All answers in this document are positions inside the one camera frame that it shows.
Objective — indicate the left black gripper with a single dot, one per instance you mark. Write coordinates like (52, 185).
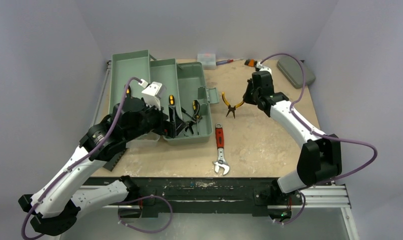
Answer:
(174, 125)

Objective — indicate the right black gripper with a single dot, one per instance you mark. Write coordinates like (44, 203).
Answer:
(249, 93)

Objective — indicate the black pliers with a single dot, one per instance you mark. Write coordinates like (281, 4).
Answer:
(189, 124)

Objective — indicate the black yellow phillips screwdriver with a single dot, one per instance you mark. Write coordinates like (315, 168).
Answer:
(128, 92)

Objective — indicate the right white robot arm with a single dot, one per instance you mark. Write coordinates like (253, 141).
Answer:
(320, 157)

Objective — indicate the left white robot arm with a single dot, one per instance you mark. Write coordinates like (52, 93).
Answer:
(57, 206)

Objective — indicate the orange black hex key set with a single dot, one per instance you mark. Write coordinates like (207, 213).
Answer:
(250, 63)

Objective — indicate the red adjustable wrench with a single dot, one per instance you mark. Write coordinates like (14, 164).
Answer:
(220, 163)

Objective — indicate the blue red screwdriver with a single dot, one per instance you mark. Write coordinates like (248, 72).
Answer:
(226, 61)

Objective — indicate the grey green case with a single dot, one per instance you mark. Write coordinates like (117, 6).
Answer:
(293, 73)

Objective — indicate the clear small parts box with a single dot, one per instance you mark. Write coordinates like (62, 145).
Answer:
(208, 60)

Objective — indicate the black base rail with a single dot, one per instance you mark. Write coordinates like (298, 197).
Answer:
(256, 196)

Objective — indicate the aluminium frame rail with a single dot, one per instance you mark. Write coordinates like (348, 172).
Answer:
(186, 81)

